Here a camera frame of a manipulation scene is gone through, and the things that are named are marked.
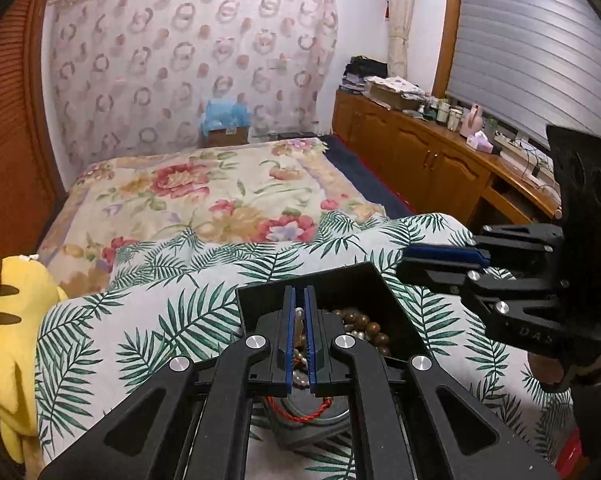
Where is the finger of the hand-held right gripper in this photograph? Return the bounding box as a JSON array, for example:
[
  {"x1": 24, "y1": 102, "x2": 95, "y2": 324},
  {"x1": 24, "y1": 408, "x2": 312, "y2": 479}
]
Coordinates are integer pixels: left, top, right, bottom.
[
  {"x1": 401, "y1": 224, "x2": 567, "y2": 272},
  {"x1": 396, "y1": 259, "x2": 569, "y2": 359}
]

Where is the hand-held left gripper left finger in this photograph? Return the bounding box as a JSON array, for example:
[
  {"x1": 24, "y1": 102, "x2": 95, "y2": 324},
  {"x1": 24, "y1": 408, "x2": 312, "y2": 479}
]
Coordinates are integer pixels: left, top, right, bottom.
[{"x1": 39, "y1": 285, "x2": 296, "y2": 480}]

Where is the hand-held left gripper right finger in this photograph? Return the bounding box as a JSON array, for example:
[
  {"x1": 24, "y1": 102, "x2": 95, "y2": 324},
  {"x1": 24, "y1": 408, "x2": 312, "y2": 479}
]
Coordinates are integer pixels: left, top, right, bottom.
[{"x1": 304, "y1": 285, "x2": 563, "y2": 480}]

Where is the red knotted cord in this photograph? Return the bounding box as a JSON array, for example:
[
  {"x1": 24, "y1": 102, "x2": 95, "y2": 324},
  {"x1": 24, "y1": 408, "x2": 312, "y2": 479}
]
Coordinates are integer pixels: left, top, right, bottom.
[{"x1": 264, "y1": 394, "x2": 335, "y2": 424}]

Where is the brown wooden bead bracelet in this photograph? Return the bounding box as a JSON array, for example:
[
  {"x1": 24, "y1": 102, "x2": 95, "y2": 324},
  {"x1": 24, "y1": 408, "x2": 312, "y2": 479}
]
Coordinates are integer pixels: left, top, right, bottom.
[{"x1": 332, "y1": 309, "x2": 392, "y2": 357}]

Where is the white pearl necklace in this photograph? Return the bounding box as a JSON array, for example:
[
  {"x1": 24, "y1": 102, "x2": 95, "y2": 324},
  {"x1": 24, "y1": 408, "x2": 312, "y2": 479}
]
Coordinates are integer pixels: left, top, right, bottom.
[{"x1": 291, "y1": 307, "x2": 377, "y2": 394}]

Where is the black square box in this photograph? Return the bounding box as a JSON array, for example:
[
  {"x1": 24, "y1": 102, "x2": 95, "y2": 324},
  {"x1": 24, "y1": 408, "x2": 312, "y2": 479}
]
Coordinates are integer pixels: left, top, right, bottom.
[{"x1": 235, "y1": 261, "x2": 429, "y2": 454}]

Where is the person's right forearm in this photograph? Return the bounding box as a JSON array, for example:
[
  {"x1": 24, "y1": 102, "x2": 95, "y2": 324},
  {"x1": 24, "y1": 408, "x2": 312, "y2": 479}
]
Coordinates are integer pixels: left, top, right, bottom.
[{"x1": 567, "y1": 360, "x2": 601, "y2": 463}]

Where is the person's right hand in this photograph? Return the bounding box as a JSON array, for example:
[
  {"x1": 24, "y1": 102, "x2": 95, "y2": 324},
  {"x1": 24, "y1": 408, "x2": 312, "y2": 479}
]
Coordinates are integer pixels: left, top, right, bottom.
[{"x1": 527, "y1": 347, "x2": 574, "y2": 392}]

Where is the long wooden cabinet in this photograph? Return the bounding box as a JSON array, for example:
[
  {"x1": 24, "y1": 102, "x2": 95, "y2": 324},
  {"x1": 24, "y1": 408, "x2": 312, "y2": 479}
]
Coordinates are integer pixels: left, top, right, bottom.
[{"x1": 331, "y1": 88, "x2": 564, "y2": 234}]

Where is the dark blue mat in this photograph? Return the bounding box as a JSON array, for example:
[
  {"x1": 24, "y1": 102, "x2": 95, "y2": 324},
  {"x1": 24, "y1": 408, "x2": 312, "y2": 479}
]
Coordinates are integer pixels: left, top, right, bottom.
[{"x1": 325, "y1": 133, "x2": 417, "y2": 219}]

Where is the green leaf print blanket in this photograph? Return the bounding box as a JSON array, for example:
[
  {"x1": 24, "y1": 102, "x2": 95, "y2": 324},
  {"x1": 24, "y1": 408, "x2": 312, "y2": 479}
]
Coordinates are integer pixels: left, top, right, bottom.
[{"x1": 34, "y1": 212, "x2": 587, "y2": 480}]

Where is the pink tissue box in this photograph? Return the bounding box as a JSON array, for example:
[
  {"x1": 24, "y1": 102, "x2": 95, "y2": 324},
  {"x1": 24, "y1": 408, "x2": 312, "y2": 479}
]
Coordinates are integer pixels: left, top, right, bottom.
[{"x1": 467, "y1": 130, "x2": 495, "y2": 154}]

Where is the pink bottle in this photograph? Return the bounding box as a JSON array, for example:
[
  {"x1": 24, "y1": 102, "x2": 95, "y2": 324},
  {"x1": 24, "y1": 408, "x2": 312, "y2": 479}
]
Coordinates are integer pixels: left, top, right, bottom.
[{"x1": 461, "y1": 103, "x2": 485, "y2": 136}]

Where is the group of small bottles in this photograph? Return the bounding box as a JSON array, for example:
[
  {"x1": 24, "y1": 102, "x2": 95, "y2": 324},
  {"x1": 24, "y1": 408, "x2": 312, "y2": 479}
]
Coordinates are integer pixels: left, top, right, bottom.
[{"x1": 431, "y1": 97, "x2": 464, "y2": 129}]

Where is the cardboard box with papers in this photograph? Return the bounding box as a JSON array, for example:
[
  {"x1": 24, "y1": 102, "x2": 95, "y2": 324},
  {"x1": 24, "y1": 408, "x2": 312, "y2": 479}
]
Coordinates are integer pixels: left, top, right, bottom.
[{"x1": 362, "y1": 75, "x2": 427, "y2": 112}]

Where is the stack of folded clothes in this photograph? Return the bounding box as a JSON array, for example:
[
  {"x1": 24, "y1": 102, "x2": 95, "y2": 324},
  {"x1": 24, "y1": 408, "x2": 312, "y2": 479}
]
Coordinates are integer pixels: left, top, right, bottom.
[{"x1": 341, "y1": 56, "x2": 389, "y2": 97}]

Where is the grey window blind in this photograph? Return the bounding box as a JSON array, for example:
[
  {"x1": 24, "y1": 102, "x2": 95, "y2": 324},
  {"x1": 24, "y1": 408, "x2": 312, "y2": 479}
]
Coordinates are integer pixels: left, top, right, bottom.
[{"x1": 445, "y1": 0, "x2": 601, "y2": 147}]

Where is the yellow plush toy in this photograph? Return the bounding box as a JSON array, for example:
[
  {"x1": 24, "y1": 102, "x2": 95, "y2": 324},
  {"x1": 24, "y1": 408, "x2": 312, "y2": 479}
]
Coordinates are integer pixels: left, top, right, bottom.
[{"x1": 0, "y1": 255, "x2": 69, "y2": 467}]

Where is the floral blanket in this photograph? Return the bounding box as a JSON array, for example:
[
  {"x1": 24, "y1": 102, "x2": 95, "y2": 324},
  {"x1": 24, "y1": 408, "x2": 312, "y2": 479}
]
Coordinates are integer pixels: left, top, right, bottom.
[{"x1": 35, "y1": 137, "x2": 414, "y2": 302}]

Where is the cream patterned curtain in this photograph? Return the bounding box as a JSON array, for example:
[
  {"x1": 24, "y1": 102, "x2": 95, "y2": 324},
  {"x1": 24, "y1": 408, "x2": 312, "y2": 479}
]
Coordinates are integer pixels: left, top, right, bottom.
[{"x1": 385, "y1": 0, "x2": 417, "y2": 82}]

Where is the small brown cardboard box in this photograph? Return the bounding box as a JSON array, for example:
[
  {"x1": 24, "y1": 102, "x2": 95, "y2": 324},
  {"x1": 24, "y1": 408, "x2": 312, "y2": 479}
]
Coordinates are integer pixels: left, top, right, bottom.
[{"x1": 205, "y1": 127, "x2": 250, "y2": 150}]

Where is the blue plastic bag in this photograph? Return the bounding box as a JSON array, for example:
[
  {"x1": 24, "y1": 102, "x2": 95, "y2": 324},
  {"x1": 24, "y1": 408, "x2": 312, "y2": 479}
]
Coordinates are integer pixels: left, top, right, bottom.
[{"x1": 200, "y1": 98, "x2": 252, "y2": 134}]

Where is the circle print curtain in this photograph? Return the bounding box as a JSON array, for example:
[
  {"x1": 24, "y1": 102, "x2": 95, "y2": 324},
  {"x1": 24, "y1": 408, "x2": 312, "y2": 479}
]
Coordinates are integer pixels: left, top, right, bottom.
[{"x1": 45, "y1": 0, "x2": 341, "y2": 164}]

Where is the brown louvered wooden wardrobe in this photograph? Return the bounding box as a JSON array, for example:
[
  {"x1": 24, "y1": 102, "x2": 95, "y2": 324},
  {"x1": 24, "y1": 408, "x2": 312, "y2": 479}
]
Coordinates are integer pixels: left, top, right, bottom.
[{"x1": 0, "y1": 0, "x2": 69, "y2": 282}]

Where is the white power strip with cables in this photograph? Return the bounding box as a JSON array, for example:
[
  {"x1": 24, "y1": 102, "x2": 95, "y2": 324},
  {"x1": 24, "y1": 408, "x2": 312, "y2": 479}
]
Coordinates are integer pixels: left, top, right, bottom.
[{"x1": 494, "y1": 129, "x2": 557, "y2": 187}]

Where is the wooden window frame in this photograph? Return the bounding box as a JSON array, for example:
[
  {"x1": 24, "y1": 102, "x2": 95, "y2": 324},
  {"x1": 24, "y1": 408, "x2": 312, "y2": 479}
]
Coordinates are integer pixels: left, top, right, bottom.
[{"x1": 432, "y1": 0, "x2": 464, "y2": 102}]

